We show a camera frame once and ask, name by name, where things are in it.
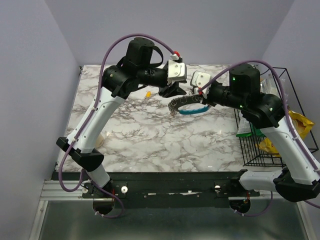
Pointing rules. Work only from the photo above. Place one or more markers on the grey curved keyring holder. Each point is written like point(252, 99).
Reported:
point(179, 102)

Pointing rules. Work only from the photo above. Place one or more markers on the blue key tag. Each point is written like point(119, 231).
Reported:
point(194, 111)

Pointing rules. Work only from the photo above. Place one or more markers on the green snack packet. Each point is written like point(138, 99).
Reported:
point(246, 128)

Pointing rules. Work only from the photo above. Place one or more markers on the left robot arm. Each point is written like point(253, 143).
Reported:
point(147, 62)

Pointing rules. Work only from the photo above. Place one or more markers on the black wire basket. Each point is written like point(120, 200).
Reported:
point(284, 129)

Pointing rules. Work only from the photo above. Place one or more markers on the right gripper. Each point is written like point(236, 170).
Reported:
point(207, 100)

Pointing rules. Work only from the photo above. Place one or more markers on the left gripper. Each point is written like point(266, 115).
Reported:
point(174, 90)

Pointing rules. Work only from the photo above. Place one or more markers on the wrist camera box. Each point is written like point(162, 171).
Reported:
point(176, 72)
point(199, 77)

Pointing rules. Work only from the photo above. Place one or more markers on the clear snack packet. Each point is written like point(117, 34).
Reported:
point(269, 85)

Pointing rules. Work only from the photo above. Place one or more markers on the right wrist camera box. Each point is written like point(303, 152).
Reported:
point(199, 77)

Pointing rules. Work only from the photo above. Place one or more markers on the yellow key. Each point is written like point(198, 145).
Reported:
point(148, 94)

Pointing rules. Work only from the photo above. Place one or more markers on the black mounting rail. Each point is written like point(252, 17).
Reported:
point(168, 190)

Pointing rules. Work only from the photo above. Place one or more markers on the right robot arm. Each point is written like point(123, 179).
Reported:
point(300, 179)

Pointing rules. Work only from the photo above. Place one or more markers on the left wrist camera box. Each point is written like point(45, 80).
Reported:
point(176, 72)

